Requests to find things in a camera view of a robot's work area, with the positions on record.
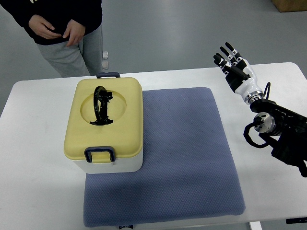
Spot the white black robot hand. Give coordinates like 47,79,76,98
213,42,264,104

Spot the person's right hand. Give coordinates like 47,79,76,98
28,14,61,40

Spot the person's left hand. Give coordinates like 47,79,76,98
63,19,85,47

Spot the yellow storage box lid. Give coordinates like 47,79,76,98
64,78,143,163

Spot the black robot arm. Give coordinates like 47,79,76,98
243,98,307,178

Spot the cardboard box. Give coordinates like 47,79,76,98
272,0,307,12

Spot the white storage box base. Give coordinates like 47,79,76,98
73,146,143,174

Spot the person in dark sweater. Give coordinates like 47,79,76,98
0,0,103,77

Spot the clear floor tile marker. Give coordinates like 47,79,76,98
103,51,108,59

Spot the blue rear latch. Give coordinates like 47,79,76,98
96,72,120,79

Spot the blue latch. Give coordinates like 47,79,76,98
96,72,120,79
84,146,116,163

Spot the blue textured mat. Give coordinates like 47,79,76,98
83,87,245,227

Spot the blue front latch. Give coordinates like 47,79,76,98
84,146,116,163

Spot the black table control panel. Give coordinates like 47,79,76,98
286,217,307,224

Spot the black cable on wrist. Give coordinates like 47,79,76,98
263,81,272,99

